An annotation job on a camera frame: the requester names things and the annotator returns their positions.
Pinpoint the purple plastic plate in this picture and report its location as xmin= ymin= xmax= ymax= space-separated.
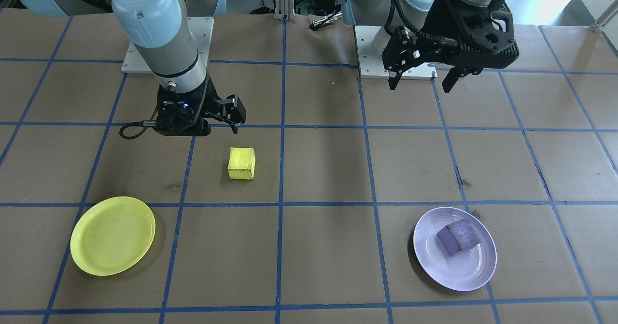
xmin=413 ymin=207 xmax=498 ymax=292

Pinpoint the white square base plate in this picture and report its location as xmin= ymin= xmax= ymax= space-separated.
xmin=121 ymin=16 xmax=214 ymax=74
xmin=355 ymin=24 xmax=437 ymax=80

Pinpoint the yellow foam block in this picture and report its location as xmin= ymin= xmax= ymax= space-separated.
xmin=227 ymin=147 xmax=256 ymax=181

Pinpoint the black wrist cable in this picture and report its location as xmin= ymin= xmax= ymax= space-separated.
xmin=119 ymin=119 xmax=160 ymax=140

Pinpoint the yellow plastic plate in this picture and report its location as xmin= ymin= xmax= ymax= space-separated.
xmin=70 ymin=196 xmax=156 ymax=276

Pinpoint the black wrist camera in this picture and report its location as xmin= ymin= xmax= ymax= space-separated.
xmin=483 ymin=0 xmax=520 ymax=70

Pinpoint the purple foam block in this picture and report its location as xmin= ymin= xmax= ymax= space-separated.
xmin=437 ymin=219 xmax=481 ymax=258

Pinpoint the silver cable connector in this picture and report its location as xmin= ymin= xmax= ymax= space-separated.
xmin=310 ymin=11 xmax=344 ymax=31

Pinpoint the V-shaped metal bar frame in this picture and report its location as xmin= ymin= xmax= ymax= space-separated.
xmin=591 ymin=3 xmax=618 ymax=34

